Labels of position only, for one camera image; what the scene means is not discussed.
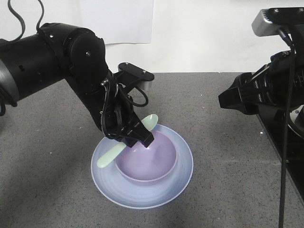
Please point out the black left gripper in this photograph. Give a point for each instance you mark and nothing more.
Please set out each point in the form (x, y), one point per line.
(112, 110)

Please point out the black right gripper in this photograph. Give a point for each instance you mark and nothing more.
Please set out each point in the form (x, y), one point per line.
(266, 87)

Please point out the pale green plastic spoon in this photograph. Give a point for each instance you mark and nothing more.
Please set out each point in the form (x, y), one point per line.
(149, 123)

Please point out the purple plastic bowl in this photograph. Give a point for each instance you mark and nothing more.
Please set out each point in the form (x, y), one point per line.
(145, 166)

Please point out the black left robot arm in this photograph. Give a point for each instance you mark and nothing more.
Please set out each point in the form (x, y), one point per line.
(64, 52)

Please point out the light blue plate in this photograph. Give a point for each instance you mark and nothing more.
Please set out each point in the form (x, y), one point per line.
(119, 190)

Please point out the white paper sheet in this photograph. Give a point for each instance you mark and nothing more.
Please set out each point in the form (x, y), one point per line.
(119, 21)

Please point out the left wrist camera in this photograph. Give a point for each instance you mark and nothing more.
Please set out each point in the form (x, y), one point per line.
(132, 76)

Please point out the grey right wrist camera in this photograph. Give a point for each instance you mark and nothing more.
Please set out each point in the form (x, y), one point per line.
(269, 21)

